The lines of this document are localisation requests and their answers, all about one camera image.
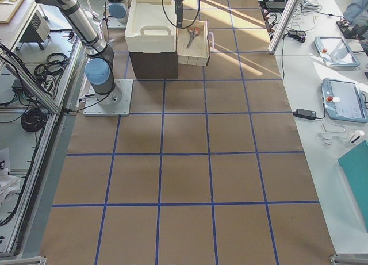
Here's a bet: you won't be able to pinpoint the dark brown wooden cabinet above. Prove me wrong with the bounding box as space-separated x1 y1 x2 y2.
129 52 178 79

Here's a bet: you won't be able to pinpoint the orange handled scissors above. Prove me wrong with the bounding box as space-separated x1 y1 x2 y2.
187 27 200 48

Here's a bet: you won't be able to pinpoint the black braided cable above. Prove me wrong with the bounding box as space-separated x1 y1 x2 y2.
160 0 202 30

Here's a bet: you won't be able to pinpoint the teach pendant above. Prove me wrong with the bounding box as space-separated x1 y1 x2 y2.
314 36 360 67
321 78 367 123

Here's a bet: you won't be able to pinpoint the clear acrylic stand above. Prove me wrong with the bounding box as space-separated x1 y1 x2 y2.
317 123 348 147

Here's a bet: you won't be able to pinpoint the coiled black cables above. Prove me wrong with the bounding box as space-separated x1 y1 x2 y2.
20 108 48 133

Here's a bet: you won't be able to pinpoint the grey electronics box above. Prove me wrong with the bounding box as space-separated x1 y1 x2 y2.
20 10 51 50

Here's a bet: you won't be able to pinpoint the light wooden drawer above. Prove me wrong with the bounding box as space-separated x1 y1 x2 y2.
177 20 214 66

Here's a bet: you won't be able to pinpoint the wooden board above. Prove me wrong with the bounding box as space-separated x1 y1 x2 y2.
1 0 24 24

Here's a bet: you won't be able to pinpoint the white plastic tray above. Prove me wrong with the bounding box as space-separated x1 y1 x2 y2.
125 0 177 53

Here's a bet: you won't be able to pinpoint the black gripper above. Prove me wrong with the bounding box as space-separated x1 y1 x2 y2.
174 0 184 28

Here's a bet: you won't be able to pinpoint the aluminium frame post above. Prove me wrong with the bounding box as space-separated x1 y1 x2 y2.
268 0 299 55

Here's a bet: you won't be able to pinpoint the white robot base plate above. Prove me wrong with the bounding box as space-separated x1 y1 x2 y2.
83 79 134 116

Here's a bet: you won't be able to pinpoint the lower teach pendant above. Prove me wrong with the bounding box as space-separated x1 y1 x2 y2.
321 78 367 123

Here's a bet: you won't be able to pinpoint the black power adapter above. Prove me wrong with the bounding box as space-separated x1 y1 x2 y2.
293 109 317 120

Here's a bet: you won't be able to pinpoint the upper teach pendant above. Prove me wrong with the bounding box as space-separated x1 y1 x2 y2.
314 36 360 67

